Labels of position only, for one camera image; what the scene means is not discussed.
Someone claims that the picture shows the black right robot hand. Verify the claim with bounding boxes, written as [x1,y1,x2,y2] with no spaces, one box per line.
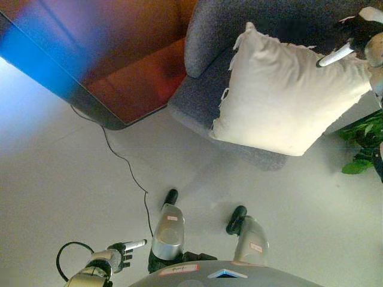
[316,7,383,68]

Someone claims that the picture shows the beige fringed throw pillow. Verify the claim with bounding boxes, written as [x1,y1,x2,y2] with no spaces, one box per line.
[208,22,373,157]

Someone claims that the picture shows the thin black floor cable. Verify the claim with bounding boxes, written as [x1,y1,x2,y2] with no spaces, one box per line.
[70,104,155,237]

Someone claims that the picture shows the grey fabric armchair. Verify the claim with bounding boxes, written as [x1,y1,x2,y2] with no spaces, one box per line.
[167,0,383,173]

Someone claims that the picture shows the black right robot foot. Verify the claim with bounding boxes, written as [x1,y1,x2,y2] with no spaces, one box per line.
[226,205,248,236]

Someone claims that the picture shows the silver left robot leg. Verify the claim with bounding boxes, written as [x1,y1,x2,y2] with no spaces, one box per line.
[150,204,185,264]

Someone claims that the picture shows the silver robot leg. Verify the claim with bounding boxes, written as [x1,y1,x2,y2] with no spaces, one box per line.
[233,215,270,267]
[150,204,185,264]

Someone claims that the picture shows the green leafy potted plant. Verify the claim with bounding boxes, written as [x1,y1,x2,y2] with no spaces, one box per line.
[338,109,383,176]

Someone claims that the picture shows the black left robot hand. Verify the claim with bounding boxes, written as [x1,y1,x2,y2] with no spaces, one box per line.
[107,239,148,274]

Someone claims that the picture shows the black robot foot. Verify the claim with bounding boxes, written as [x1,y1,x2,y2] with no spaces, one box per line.
[226,205,248,236]
[163,188,180,210]

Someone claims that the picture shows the black robot waist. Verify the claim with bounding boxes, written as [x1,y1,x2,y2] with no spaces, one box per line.
[148,251,218,274]

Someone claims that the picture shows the silver right robot leg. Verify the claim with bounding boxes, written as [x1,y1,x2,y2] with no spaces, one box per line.
[233,215,270,267]

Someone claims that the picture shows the black left robot foot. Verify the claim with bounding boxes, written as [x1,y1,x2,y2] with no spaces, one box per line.
[163,188,180,210]

